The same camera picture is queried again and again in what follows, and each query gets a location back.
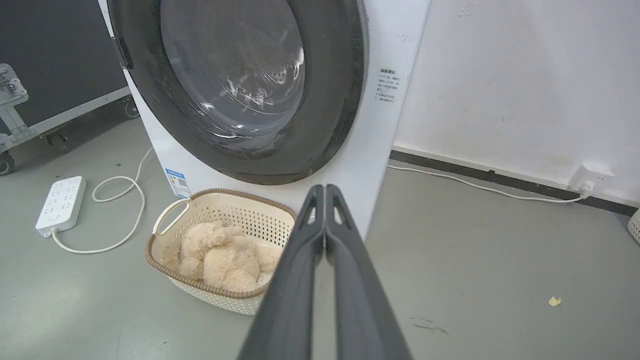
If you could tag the small yellow paper scrap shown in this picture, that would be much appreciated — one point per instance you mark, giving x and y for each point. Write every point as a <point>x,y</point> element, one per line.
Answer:
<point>554,300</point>

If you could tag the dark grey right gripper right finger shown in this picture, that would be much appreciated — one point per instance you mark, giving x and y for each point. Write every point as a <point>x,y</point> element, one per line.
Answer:
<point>360,300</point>

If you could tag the white wall socket plug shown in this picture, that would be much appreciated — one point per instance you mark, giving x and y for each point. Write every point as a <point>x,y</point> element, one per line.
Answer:
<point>590,179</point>

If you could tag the black flight case on wheels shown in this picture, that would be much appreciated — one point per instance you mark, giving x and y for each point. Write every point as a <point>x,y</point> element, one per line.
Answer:
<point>55,60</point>

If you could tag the blue energy label sticker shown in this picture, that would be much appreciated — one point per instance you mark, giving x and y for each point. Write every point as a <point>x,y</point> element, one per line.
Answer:
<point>178,183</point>

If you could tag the round dark washing machine door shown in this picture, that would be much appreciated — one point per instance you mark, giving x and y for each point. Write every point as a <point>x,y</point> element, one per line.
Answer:
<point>330,100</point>

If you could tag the beige plush teddy bear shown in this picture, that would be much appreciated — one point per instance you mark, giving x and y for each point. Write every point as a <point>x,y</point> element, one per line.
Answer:
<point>225,260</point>

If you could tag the white perforated plastic basket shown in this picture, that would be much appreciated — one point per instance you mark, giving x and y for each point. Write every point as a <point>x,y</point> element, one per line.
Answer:
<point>635,226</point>

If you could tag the cream woven laundry basket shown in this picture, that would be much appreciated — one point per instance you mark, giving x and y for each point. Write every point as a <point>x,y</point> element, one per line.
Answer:
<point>235,210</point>

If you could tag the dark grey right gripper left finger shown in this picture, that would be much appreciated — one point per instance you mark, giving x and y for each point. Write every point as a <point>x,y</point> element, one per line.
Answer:
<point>290,300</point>

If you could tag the white power strip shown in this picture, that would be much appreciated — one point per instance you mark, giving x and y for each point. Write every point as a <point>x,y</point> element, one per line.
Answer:
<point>61,204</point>

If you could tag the white front-load washing machine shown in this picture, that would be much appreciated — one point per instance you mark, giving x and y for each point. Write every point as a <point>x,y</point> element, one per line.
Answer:
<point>385,100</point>

